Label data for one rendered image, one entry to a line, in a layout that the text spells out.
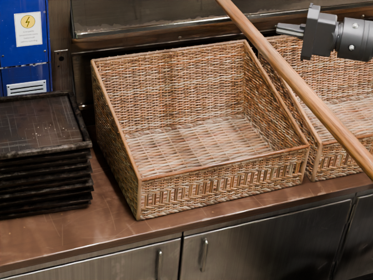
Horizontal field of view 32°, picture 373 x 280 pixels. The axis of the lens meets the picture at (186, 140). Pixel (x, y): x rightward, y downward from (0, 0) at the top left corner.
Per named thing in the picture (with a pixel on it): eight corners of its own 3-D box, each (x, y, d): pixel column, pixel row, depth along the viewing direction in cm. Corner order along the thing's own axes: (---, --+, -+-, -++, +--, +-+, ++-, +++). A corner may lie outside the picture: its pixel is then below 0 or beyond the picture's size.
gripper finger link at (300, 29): (277, 25, 146) (305, 29, 146) (276, 30, 144) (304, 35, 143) (278, 18, 146) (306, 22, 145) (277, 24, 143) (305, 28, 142)
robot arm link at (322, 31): (307, 14, 137) (366, 22, 135) (311, -3, 144) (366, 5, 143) (298, 68, 144) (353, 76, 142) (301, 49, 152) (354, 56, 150)
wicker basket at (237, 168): (87, 129, 222) (86, 57, 206) (236, 104, 242) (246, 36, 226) (135, 224, 186) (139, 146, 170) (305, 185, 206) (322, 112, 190)
